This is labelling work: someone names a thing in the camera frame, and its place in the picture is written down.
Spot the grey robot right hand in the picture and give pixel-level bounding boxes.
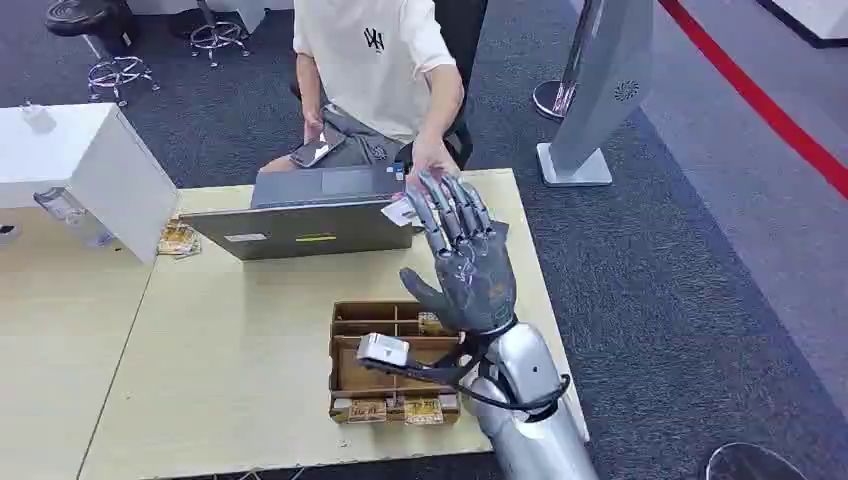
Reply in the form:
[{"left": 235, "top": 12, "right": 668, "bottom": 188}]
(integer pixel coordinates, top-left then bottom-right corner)
[{"left": 399, "top": 173, "right": 518, "bottom": 336}]

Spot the white card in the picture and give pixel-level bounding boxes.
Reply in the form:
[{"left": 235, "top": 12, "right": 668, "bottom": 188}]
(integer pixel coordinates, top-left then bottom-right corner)
[{"left": 381, "top": 197, "right": 420, "bottom": 229}]

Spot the person's left hand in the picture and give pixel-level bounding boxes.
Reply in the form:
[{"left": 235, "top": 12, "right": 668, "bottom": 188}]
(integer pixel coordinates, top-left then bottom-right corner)
[{"left": 405, "top": 135, "right": 462, "bottom": 191}]

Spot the person's hand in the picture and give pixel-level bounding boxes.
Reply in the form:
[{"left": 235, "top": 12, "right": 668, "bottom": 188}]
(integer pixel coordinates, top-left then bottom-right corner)
[
  {"left": 302, "top": 111, "right": 327, "bottom": 145},
  {"left": 405, "top": 135, "right": 462, "bottom": 191}
]

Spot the wooden card box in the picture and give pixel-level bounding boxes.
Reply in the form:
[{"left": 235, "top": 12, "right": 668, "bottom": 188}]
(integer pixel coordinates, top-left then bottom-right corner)
[{"left": 328, "top": 301, "right": 464, "bottom": 426}]

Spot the grey laptop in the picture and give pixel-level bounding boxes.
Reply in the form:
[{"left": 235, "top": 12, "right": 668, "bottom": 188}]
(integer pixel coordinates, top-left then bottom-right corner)
[{"left": 179, "top": 163, "right": 416, "bottom": 262}]

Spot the black smartphone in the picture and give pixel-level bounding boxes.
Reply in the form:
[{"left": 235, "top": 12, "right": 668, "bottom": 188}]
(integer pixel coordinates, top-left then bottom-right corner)
[{"left": 289, "top": 128, "right": 346, "bottom": 169}]

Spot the person's right hand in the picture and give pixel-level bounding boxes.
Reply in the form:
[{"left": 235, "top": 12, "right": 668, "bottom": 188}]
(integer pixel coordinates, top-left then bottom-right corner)
[{"left": 302, "top": 111, "right": 327, "bottom": 145}]

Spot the grey kiosk stand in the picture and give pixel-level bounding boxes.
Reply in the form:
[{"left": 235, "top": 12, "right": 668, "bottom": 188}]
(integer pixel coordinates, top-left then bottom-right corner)
[{"left": 535, "top": 0, "right": 656, "bottom": 187}]

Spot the person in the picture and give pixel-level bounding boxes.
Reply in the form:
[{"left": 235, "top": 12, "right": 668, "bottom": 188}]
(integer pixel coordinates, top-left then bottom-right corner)
[{"left": 258, "top": 0, "right": 466, "bottom": 191}]

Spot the round black stool seat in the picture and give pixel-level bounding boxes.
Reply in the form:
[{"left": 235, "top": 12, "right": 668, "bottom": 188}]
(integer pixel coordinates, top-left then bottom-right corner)
[{"left": 704, "top": 441, "right": 808, "bottom": 480}]

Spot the red floor tape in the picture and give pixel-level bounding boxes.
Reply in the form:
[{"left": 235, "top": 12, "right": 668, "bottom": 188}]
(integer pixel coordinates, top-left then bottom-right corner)
[{"left": 658, "top": 0, "right": 848, "bottom": 201}]

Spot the chrome stool base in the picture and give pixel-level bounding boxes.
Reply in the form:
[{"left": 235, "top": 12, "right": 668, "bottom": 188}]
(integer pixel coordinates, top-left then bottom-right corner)
[
  {"left": 190, "top": 20, "right": 252, "bottom": 68},
  {"left": 87, "top": 55, "right": 161, "bottom": 108}
]

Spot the white cabinet box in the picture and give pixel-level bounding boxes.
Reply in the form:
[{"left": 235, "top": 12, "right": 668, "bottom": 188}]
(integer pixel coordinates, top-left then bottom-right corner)
[{"left": 0, "top": 102, "right": 180, "bottom": 266}]

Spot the clear plastic bottle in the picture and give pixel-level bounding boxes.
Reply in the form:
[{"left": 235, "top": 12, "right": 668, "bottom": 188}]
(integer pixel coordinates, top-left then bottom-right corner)
[{"left": 33, "top": 186, "right": 116, "bottom": 249}]

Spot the small clear container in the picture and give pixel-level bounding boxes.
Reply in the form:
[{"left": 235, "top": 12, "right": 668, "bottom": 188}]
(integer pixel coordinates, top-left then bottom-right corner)
[{"left": 19, "top": 99, "right": 58, "bottom": 135}]

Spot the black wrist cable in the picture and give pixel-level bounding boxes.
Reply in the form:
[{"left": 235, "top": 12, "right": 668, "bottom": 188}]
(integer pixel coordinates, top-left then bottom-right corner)
[{"left": 357, "top": 317, "right": 572, "bottom": 413}]

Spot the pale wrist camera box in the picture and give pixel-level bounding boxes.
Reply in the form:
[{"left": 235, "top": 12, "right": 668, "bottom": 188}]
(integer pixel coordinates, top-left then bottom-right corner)
[{"left": 356, "top": 333, "right": 411, "bottom": 368}]

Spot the round chrome post base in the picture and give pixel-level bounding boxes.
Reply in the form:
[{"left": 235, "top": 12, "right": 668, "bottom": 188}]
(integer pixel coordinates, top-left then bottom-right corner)
[{"left": 532, "top": 79, "right": 579, "bottom": 123}]

